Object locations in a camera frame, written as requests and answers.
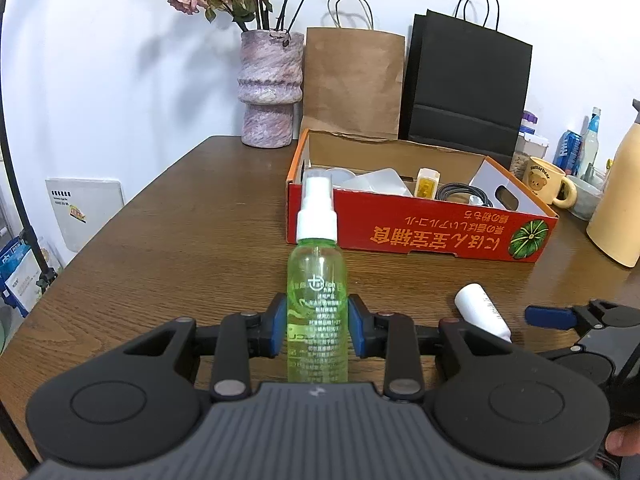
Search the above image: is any pink marbled vase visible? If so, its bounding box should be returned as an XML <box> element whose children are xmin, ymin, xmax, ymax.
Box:
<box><xmin>237</xmin><ymin>30</ymin><xmax>306</xmax><ymax>149</ymax></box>

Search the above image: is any grey bowl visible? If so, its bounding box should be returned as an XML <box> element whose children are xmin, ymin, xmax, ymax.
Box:
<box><xmin>565</xmin><ymin>175</ymin><xmax>605</xmax><ymax>221</ymax></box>

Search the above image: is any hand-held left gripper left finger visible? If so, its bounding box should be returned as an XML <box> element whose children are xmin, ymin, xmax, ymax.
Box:
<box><xmin>122</xmin><ymin>294</ymin><xmax>290</xmax><ymax>402</ymax></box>

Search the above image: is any small beige box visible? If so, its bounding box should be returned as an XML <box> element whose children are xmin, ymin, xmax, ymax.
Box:
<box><xmin>415</xmin><ymin>167</ymin><xmax>442</xmax><ymax>200</ymax></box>

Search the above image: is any red cardboard box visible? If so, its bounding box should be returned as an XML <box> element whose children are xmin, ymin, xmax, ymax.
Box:
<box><xmin>286</xmin><ymin>128</ymin><xmax>560</xmax><ymax>264</ymax></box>

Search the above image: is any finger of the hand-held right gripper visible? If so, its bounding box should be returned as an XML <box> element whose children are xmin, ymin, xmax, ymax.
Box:
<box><xmin>525</xmin><ymin>300</ymin><xmax>640</xmax><ymax>333</ymax></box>
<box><xmin>539</xmin><ymin>342</ymin><xmax>583</xmax><ymax>361</ymax></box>

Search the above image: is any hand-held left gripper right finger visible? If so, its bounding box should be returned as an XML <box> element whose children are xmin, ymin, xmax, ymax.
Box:
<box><xmin>347</xmin><ymin>294</ymin><xmax>516</xmax><ymax>402</ymax></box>

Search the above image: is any yellow thermos jug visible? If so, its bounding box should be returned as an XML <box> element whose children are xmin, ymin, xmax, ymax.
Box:
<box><xmin>586</xmin><ymin>99</ymin><xmax>640</xmax><ymax>269</ymax></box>

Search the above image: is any black light stand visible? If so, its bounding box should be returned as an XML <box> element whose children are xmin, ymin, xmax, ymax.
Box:
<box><xmin>0</xmin><ymin>0</ymin><xmax>58</xmax><ymax>471</ymax></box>

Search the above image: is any person's right hand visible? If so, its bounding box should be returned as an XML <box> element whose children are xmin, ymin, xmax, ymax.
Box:
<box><xmin>605</xmin><ymin>422</ymin><xmax>640</xmax><ymax>458</ymax></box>

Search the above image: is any white screw lid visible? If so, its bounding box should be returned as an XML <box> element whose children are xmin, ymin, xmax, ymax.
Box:
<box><xmin>325</xmin><ymin>167</ymin><xmax>358</xmax><ymax>188</ymax></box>

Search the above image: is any blue printed packet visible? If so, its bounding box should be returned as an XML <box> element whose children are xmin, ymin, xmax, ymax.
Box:
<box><xmin>0</xmin><ymin>237</ymin><xmax>46</xmax><ymax>311</ymax></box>

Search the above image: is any black paper bag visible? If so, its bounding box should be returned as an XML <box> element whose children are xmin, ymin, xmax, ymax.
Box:
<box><xmin>398</xmin><ymin>0</ymin><xmax>534</xmax><ymax>157</ymax></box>

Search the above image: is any translucent plastic container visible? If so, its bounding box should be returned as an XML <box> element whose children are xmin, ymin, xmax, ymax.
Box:
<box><xmin>334</xmin><ymin>167</ymin><xmax>415</xmax><ymax>197</ymax></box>

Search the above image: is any braided cable coil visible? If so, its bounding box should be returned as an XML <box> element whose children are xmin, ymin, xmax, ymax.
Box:
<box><xmin>436</xmin><ymin>182</ymin><xmax>495</xmax><ymax>208</ymax></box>

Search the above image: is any blue drink can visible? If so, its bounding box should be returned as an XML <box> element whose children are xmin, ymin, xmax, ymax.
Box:
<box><xmin>552</xmin><ymin>130</ymin><xmax>583</xmax><ymax>171</ymax></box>

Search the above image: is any clear bottle blue cap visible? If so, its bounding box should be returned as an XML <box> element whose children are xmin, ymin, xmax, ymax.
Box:
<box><xmin>577</xmin><ymin>106</ymin><xmax>602</xmax><ymax>178</ymax></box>

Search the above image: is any white board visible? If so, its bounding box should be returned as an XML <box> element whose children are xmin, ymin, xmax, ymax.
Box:
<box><xmin>45</xmin><ymin>177</ymin><xmax>125</xmax><ymax>254</ymax></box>

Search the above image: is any white spray bottle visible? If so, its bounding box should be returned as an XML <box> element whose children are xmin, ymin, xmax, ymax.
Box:
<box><xmin>454</xmin><ymin>283</ymin><xmax>513</xmax><ymax>343</ymax></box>

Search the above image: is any yellow bear mug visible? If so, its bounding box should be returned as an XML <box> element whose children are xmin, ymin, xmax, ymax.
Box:
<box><xmin>522</xmin><ymin>156</ymin><xmax>578</xmax><ymax>208</ymax></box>

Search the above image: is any brown paper bag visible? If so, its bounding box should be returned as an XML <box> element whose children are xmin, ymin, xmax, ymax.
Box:
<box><xmin>301</xmin><ymin>0</ymin><xmax>407</xmax><ymax>141</ymax></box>

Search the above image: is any green spray bottle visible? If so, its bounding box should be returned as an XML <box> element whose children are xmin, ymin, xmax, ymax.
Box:
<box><xmin>287</xmin><ymin>171</ymin><xmax>349</xmax><ymax>383</ymax></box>

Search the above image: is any white packet yellow sticker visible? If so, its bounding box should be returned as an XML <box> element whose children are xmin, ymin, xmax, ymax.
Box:
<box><xmin>10</xmin><ymin>260</ymin><xmax>66</xmax><ymax>318</ymax></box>

